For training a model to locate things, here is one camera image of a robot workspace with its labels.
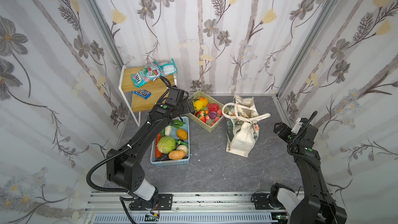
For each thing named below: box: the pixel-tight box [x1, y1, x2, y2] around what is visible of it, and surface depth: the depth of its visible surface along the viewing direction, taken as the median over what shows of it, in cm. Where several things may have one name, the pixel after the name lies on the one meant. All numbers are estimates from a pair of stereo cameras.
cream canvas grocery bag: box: [221, 93, 271, 158], surface depth 86 cm
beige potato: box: [168, 149, 187, 161], surface depth 80 cm
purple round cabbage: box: [208, 110, 218, 120], surface depth 106 cm
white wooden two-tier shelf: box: [118, 65, 177, 127], surface depth 84 cm
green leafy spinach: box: [171, 119, 186, 129], surface depth 103 cm
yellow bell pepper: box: [193, 100, 204, 111], surface depth 107 cm
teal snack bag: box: [158, 58, 178, 76], surface depth 84 cm
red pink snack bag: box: [131, 61, 162, 88], surface depth 81 cm
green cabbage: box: [157, 135, 176, 154], surface depth 82 cm
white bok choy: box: [164, 124, 173, 137], surface depth 97 cm
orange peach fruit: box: [199, 96, 208, 107], surface depth 112 cm
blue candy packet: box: [130, 89, 152, 101], surface depth 100 cm
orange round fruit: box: [176, 128, 189, 140], surface depth 94 cm
